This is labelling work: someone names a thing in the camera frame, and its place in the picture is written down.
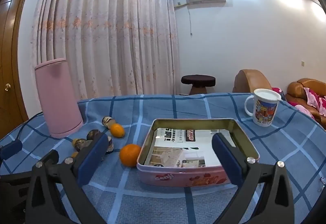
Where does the pink floral curtain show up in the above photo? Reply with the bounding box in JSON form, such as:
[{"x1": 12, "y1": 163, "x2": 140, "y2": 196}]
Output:
[{"x1": 31, "y1": 0, "x2": 180, "y2": 102}]

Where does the brown leather armchair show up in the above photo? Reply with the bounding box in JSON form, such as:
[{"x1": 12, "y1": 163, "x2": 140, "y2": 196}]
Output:
[{"x1": 232, "y1": 69, "x2": 273, "y2": 93}]

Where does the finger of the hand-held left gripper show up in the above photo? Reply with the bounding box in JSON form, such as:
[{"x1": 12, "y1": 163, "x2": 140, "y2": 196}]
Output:
[
  {"x1": 0, "y1": 140, "x2": 23, "y2": 162},
  {"x1": 0, "y1": 172, "x2": 33, "y2": 190}
]

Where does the white printed mug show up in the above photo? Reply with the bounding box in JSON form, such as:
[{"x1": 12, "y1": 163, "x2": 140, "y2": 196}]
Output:
[{"x1": 244, "y1": 88, "x2": 282, "y2": 128}]

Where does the brown leather sofa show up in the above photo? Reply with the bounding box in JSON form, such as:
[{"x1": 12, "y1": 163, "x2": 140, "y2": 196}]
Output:
[{"x1": 285, "y1": 78, "x2": 326, "y2": 129}]

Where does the black cable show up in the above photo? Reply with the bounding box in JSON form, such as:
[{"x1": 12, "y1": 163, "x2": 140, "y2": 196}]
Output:
[{"x1": 17, "y1": 111, "x2": 43, "y2": 141}]

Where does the large orange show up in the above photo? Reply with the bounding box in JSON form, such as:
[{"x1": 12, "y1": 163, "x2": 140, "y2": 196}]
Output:
[{"x1": 119, "y1": 144, "x2": 142, "y2": 168}]

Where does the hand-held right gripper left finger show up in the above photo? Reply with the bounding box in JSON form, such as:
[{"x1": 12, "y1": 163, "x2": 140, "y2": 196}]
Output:
[{"x1": 25, "y1": 132, "x2": 109, "y2": 224}]

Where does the pink metal tin box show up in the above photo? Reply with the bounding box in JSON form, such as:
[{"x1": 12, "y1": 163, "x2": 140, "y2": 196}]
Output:
[{"x1": 137, "y1": 118, "x2": 260, "y2": 187}]

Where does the blue plaid cloth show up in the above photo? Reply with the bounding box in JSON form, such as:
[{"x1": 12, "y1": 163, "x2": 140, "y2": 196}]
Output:
[{"x1": 0, "y1": 93, "x2": 326, "y2": 224}]

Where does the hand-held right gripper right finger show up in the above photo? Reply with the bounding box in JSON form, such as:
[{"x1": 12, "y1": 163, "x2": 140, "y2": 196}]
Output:
[{"x1": 212, "y1": 133, "x2": 296, "y2": 224}]

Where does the printed paper liner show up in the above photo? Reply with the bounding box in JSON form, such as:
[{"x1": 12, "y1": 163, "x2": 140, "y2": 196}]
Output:
[{"x1": 146, "y1": 128, "x2": 236, "y2": 168}]

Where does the air conditioner power cable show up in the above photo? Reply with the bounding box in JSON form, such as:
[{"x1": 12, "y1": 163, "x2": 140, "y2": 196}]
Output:
[{"x1": 188, "y1": 4, "x2": 193, "y2": 36}]

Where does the white mug lid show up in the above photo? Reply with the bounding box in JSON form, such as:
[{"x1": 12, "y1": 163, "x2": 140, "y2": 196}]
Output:
[{"x1": 253, "y1": 88, "x2": 282, "y2": 101}]

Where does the dark round stool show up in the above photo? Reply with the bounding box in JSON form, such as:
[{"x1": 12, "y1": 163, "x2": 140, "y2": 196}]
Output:
[{"x1": 181, "y1": 75, "x2": 216, "y2": 95}]

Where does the wooden door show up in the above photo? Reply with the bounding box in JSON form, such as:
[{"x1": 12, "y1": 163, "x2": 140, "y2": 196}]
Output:
[{"x1": 0, "y1": 0, "x2": 30, "y2": 125}]

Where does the pink cylindrical bin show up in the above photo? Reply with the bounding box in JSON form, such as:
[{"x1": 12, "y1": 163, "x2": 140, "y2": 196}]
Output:
[{"x1": 34, "y1": 58, "x2": 84, "y2": 138}]

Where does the pink floral blanket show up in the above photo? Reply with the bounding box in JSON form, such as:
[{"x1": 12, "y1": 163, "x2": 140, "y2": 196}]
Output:
[{"x1": 272, "y1": 87, "x2": 326, "y2": 122}]

